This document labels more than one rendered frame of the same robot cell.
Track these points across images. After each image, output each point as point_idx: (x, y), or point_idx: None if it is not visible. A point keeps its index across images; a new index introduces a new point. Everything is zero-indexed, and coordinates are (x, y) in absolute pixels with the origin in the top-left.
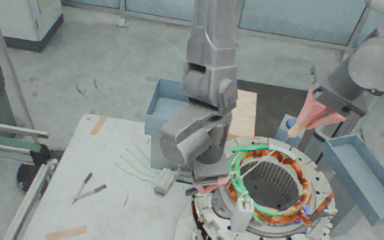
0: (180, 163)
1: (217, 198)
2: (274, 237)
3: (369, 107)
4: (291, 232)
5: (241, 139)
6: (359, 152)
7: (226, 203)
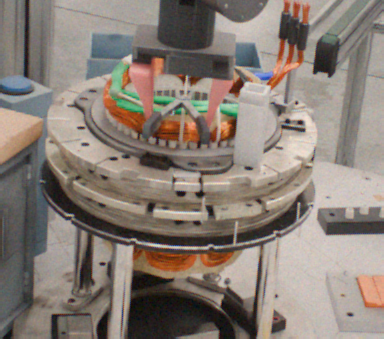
0: None
1: (188, 161)
2: (279, 135)
3: None
4: (276, 118)
5: (54, 114)
6: (116, 56)
7: (203, 154)
